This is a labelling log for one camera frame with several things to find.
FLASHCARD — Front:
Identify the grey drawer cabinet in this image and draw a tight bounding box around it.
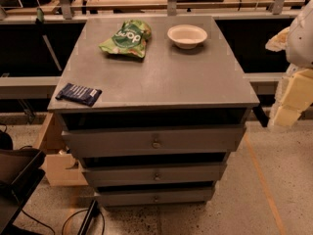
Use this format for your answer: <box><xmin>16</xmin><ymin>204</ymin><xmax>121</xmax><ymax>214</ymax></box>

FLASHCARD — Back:
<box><xmin>48</xmin><ymin>14</ymin><xmax>259</xmax><ymax>207</ymax></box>

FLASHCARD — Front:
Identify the dark blue rxbar wrapper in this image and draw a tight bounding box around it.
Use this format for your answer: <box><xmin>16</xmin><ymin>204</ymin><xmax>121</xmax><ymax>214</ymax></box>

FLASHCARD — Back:
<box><xmin>56</xmin><ymin>83</ymin><xmax>102</xmax><ymax>107</ymax></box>

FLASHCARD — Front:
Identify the black case on floor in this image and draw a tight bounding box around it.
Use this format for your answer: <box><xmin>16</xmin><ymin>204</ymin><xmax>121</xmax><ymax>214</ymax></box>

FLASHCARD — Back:
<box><xmin>0</xmin><ymin>148</ymin><xmax>45</xmax><ymax>235</ymax></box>

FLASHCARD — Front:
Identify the white paper bowl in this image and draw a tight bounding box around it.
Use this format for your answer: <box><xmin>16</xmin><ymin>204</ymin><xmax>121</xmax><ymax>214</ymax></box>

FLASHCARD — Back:
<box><xmin>167</xmin><ymin>24</ymin><xmax>207</xmax><ymax>50</ymax></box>

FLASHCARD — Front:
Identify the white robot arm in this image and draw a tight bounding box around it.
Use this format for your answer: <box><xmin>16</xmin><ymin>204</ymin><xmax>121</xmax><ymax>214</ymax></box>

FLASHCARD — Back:
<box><xmin>265</xmin><ymin>0</ymin><xmax>313</xmax><ymax>127</ymax></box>

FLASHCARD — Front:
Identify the green chip bag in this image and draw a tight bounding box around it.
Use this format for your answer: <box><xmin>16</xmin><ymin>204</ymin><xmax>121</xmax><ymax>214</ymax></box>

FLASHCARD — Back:
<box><xmin>99</xmin><ymin>20</ymin><xmax>152</xmax><ymax>59</ymax></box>

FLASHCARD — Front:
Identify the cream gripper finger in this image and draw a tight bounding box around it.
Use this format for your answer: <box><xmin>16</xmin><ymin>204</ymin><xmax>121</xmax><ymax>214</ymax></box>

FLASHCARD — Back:
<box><xmin>269</xmin><ymin>68</ymin><xmax>313</xmax><ymax>127</ymax></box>

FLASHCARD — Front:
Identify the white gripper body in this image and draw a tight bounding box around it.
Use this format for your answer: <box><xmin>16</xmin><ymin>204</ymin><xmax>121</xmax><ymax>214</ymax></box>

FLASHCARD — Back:
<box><xmin>265</xmin><ymin>27</ymin><xmax>290</xmax><ymax>52</ymax></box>

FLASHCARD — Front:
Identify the black floor cable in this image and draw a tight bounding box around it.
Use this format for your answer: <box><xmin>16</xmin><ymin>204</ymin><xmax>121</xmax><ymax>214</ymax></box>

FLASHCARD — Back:
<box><xmin>13</xmin><ymin>193</ymin><xmax>106</xmax><ymax>235</ymax></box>

